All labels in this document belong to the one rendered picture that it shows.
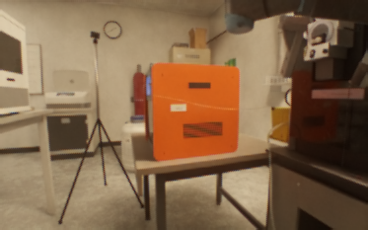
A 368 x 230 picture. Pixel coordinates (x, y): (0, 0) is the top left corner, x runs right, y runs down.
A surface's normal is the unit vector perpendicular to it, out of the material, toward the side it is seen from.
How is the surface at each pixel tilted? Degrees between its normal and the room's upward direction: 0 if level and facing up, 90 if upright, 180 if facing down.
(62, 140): 90
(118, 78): 90
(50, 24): 90
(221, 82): 90
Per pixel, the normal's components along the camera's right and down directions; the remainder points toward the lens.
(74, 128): 0.31, 0.10
